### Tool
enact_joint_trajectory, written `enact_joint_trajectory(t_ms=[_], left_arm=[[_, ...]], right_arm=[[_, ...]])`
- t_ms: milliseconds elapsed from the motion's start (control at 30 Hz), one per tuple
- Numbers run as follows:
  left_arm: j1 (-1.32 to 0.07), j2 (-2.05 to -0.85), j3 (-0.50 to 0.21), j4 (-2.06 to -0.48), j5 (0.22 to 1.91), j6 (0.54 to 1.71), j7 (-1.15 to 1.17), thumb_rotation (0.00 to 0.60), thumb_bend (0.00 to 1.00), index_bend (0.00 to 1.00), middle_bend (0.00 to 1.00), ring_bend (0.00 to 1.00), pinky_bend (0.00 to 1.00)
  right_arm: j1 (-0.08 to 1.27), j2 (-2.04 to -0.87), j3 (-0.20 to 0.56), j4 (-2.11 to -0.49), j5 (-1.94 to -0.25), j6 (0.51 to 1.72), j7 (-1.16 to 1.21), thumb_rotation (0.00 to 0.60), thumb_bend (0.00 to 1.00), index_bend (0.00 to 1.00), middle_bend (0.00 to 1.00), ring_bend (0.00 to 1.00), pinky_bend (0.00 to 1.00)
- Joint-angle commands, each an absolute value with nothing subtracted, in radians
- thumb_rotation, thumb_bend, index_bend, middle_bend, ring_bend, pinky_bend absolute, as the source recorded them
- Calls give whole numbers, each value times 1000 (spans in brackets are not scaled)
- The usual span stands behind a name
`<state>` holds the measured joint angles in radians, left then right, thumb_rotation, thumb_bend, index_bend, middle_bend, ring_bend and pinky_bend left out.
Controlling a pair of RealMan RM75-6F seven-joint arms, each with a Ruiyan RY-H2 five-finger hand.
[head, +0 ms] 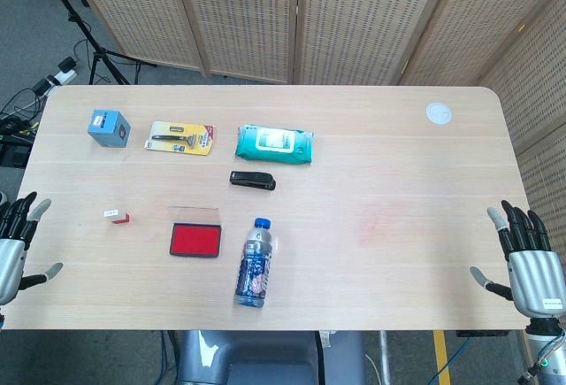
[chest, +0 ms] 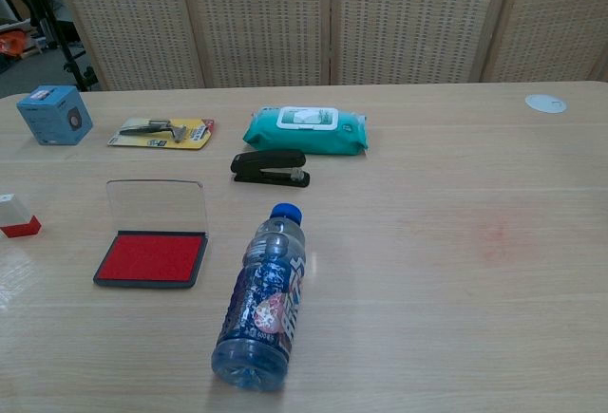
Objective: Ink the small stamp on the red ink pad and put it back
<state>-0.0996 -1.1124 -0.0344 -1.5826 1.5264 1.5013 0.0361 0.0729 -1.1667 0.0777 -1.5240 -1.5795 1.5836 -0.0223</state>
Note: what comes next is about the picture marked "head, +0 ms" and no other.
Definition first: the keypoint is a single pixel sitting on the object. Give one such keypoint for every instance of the white power strip with plugs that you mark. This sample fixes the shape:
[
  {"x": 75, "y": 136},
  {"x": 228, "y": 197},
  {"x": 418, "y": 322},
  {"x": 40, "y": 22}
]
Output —
[{"x": 64, "y": 77}]

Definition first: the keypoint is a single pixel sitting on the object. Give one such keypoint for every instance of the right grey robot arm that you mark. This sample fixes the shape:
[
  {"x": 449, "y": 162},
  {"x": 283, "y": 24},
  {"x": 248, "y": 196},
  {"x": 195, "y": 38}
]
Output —
[{"x": 555, "y": 371}]

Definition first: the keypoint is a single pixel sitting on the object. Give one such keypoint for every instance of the wooden perforated screen panel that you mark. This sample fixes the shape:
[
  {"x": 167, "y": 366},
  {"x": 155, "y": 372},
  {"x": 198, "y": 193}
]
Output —
[
  {"x": 132, "y": 4},
  {"x": 362, "y": 17},
  {"x": 477, "y": 26},
  {"x": 247, "y": 13},
  {"x": 530, "y": 93}
]

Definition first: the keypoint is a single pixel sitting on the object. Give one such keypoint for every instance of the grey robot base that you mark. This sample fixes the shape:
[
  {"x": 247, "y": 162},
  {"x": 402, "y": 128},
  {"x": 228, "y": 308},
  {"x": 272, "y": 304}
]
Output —
[{"x": 265, "y": 358}]

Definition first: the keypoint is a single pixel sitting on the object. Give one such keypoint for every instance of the black stapler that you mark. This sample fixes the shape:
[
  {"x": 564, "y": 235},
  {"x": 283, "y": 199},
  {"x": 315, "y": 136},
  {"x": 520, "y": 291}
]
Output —
[{"x": 252, "y": 180}]

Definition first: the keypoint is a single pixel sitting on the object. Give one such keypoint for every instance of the white round grommet cap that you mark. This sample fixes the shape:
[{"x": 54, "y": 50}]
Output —
[{"x": 439, "y": 113}]

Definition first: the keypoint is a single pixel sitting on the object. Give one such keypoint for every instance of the green wet wipes pack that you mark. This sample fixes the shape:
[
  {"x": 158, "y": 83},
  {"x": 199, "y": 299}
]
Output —
[{"x": 274, "y": 143}]

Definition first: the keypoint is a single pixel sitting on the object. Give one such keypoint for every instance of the blue cardboard box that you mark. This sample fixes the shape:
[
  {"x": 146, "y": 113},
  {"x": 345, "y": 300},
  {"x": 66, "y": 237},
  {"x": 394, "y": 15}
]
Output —
[{"x": 104, "y": 126}]

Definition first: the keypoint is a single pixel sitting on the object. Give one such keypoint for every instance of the black floor equipment box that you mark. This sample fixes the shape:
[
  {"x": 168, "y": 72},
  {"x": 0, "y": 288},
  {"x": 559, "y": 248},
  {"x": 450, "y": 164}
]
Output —
[{"x": 13, "y": 152}]

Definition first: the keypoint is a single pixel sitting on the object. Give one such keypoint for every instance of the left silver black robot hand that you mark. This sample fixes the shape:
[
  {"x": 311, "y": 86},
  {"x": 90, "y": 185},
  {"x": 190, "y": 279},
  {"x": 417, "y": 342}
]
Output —
[{"x": 12, "y": 265}]

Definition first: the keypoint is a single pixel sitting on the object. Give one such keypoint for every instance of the razor in yellow blister pack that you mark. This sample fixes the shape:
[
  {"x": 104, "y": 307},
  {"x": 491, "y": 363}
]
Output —
[{"x": 181, "y": 137}]

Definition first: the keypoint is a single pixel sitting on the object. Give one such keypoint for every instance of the black tripod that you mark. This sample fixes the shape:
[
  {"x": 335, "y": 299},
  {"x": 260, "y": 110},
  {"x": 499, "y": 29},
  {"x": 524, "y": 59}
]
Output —
[{"x": 98, "y": 55}]

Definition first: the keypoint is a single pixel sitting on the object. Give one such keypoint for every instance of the blue drink bottle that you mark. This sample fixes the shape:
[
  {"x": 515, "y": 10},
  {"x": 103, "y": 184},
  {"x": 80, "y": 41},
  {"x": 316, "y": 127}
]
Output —
[{"x": 254, "y": 265}]

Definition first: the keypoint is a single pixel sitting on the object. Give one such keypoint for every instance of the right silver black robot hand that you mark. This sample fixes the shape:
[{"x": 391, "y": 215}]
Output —
[{"x": 535, "y": 279}]

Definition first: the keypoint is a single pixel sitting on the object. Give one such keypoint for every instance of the red ink pad clear lid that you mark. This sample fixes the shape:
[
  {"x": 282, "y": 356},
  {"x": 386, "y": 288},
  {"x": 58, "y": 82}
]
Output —
[{"x": 194, "y": 240}]

